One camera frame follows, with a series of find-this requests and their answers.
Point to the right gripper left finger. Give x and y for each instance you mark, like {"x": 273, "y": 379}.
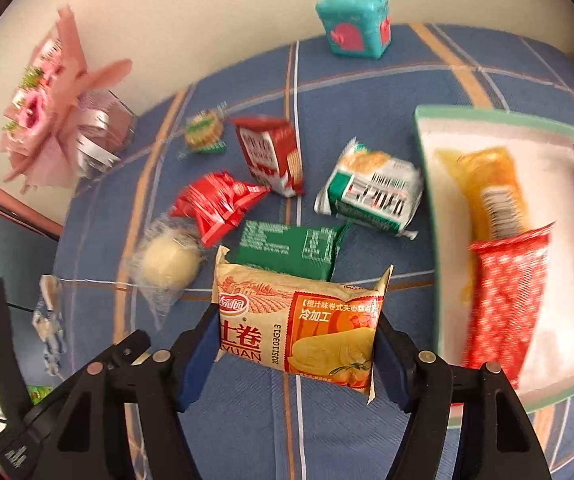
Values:
{"x": 162, "y": 387}

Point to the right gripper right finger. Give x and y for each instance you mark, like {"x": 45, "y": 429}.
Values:
{"x": 497, "y": 439}

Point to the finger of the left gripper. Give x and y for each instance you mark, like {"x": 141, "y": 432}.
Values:
{"x": 128, "y": 350}

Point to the round bun clear wrapper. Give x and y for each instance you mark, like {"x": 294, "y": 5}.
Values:
{"x": 167, "y": 260}

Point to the red patterned packet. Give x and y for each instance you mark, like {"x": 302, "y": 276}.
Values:
{"x": 501, "y": 325}

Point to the red crinkled snack packet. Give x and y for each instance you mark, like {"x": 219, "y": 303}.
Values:
{"x": 217, "y": 202}

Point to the orange roll cake pack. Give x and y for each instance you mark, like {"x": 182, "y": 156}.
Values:
{"x": 316, "y": 329}

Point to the dark green snack pack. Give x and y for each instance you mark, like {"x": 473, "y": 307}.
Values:
{"x": 294, "y": 250}

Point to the round cookie green wrapper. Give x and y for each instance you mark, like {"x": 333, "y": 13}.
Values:
{"x": 203, "y": 133}

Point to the yellow orange snack bag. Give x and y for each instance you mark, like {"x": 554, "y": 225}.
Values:
{"x": 498, "y": 213}

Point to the red white snack box pack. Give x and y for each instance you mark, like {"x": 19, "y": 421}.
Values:
{"x": 272, "y": 152}

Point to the white green cracker pack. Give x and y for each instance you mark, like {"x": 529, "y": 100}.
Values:
{"x": 372, "y": 188}

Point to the crumpled blue white wrapper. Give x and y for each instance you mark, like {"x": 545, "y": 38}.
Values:
{"x": 47, "y": 321}

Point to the pink flower bouquet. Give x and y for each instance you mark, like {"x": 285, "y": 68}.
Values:
{"x": 64, "y": 121}

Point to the blue plaid tablecloth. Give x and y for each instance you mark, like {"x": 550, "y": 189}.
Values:
{"x": 252, "y": 422}

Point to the green-rimmed white cardboard tray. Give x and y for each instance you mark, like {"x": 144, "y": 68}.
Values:
{"x": 544, "y": 159}

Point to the teal toy house box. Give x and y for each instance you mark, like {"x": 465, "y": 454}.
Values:
{"x": 357, "y": 28}

